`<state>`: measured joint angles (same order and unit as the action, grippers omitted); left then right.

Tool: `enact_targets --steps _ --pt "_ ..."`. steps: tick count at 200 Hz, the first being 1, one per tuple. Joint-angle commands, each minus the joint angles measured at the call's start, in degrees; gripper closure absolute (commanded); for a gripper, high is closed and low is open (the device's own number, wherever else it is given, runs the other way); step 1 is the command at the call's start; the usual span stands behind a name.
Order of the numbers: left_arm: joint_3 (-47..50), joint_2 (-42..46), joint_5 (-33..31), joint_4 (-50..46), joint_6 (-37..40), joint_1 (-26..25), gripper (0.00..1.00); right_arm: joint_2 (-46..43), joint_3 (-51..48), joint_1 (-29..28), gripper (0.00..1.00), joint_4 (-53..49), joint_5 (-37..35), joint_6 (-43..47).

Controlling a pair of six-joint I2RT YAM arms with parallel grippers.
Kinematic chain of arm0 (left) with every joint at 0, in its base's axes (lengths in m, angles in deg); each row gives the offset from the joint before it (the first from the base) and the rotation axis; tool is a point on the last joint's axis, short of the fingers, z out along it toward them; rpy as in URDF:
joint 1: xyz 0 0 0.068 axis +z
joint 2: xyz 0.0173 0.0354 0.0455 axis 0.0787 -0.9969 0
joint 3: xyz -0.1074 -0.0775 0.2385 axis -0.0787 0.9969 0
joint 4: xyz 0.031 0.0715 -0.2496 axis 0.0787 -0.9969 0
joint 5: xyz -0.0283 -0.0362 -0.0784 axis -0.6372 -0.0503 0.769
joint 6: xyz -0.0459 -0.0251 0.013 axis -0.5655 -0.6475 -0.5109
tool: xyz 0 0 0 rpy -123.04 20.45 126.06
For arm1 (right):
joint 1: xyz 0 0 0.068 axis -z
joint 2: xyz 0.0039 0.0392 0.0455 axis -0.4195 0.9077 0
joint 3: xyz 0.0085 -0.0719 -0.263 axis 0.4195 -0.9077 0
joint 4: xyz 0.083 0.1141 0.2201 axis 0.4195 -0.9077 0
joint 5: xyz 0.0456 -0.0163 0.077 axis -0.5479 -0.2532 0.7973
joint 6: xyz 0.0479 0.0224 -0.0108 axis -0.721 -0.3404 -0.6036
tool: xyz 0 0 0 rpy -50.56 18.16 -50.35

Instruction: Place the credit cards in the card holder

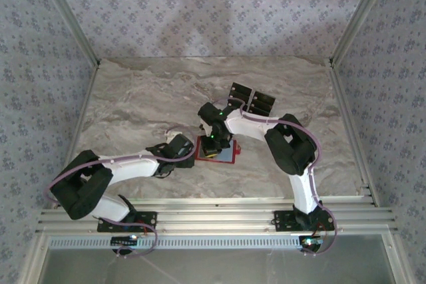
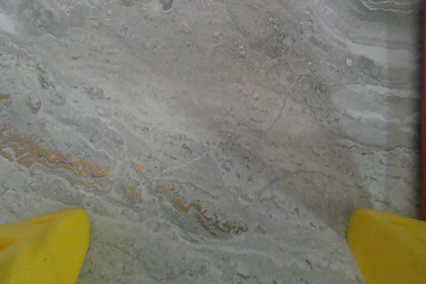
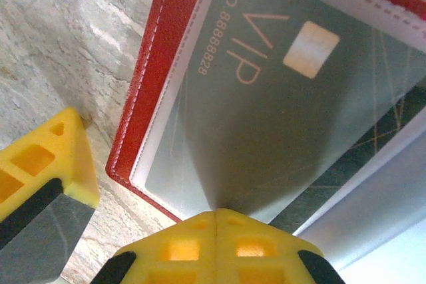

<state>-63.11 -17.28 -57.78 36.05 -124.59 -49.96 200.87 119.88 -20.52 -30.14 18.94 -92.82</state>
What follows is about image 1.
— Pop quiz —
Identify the red leather card holder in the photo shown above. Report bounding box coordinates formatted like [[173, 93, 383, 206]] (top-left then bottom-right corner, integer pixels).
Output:
[[194, 135, 241, 165]]

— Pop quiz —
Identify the black credit card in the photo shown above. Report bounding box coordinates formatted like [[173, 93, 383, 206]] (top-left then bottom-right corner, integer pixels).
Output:
[[252, 97, 275, 111], [229, 90, 253, 102], [254, 90, 278, 104], [230, 96, 250, 109], [232, 82, 256, 96], [249, 104, 272, 118]]

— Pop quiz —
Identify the small circuit board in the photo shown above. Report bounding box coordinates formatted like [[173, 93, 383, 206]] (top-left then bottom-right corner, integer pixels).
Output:
[[299, 235, 325, 251], [110, 235, 139, 247]]

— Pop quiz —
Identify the grey translucent panel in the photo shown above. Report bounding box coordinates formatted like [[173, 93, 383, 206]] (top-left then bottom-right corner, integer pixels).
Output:
[[43, 234, 397, 284]]

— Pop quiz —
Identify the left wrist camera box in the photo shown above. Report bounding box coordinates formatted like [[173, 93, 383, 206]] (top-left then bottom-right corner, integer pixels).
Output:
[[164, 129, 183, 142]]

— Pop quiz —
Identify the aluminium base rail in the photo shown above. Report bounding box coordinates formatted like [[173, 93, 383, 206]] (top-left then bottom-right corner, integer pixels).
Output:
[[35, 196, 399, 235]]

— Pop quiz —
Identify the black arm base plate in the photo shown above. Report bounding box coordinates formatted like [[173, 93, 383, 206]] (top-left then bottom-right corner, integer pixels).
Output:
[[273, 210, 335, 231], [97, 210, 158, 233]]

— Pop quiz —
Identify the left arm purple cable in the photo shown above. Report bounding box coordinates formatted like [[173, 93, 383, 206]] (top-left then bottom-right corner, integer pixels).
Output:
[[45, 124, 197, 260]]

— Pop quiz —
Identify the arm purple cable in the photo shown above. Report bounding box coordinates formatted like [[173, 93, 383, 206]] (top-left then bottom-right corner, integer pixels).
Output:
[[45, 124, 197, 260], [211, 96, 340, 258]]

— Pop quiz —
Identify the grey slotted cable duct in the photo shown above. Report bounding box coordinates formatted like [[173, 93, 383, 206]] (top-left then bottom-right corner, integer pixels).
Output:
[[48, 234, 306, 251]]

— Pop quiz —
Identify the aluminium side rail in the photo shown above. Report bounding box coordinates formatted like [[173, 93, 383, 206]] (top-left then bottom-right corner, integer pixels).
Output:
[[327, 59, 382, 208], [49, 61, 103, 210]]

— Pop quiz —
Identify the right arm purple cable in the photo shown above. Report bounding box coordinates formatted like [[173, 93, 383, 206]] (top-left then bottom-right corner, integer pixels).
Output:
[[211, 96, 340, 258]]

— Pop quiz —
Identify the aluminium frame post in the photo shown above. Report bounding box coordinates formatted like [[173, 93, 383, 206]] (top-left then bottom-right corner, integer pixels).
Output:
[[327, 0, 397, 67], [31, 0, 103, 67]]

